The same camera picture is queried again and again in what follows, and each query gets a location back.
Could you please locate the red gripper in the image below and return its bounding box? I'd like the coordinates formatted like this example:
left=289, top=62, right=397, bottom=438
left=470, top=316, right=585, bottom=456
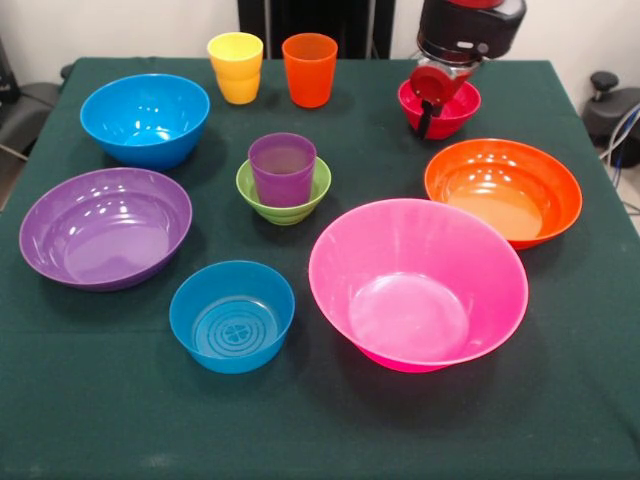
left=409, top=63, right=474, bottom=141

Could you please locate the red plastic bowl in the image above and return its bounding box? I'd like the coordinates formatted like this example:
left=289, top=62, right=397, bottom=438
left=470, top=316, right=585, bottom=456
left=397, top=79, right=483, bottom=141

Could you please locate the purple plastic cup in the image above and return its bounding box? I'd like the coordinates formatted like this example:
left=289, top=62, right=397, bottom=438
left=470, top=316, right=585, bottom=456
left=248, top=133, right=318, bottom=209

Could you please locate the pink plastic bowl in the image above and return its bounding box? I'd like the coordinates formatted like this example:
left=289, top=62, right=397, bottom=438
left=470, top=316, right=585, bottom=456
left=308, top=198, right=530, bottom=374

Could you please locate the orange plastic bowl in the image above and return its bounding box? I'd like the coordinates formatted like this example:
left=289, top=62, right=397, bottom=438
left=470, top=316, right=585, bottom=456
left=424, top=138, right=584, bottom=252

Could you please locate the orange plastic cup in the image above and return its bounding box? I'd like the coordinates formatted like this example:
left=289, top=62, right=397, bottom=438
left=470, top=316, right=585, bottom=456
left=281, top=32, right=339, bottom=109

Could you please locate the green plastic bowl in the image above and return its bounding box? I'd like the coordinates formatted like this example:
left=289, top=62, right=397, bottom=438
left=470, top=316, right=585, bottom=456
left=235, top=155, right=332, bottom=226

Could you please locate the yellow plastic cup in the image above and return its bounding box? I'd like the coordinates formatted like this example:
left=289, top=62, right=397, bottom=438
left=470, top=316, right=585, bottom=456
left=206, top=31, right=265, bottom=106

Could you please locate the large blue plastic bowl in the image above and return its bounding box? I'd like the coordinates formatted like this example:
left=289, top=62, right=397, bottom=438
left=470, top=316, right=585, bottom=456
left=79, top=73, right=211, bottom=172

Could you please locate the small blue plastic bowl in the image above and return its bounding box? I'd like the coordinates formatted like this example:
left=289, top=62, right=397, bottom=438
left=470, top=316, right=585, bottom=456
left=168, top=259, right=297, bottom=375

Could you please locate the dark green tablecloth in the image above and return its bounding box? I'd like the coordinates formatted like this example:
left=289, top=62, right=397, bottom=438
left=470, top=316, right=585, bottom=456
left=0, top=56, right=640, bottom=480

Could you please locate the purple plastic bowl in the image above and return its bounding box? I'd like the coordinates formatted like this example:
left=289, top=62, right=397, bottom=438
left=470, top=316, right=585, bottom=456
left=18, top=167, right=194, bottom=293

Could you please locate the black chair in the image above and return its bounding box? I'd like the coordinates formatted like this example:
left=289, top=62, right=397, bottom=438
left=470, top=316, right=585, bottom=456
left=0, top=37, right=75, bottom=161

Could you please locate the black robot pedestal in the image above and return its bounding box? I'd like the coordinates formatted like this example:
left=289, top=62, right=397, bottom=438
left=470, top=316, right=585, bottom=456
left=238, top=0, right=396, bottom=60

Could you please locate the grey and blue cable bundle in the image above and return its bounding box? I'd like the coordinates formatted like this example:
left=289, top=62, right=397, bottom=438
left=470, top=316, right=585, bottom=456
left=598, top=102, right=640, bottom=174

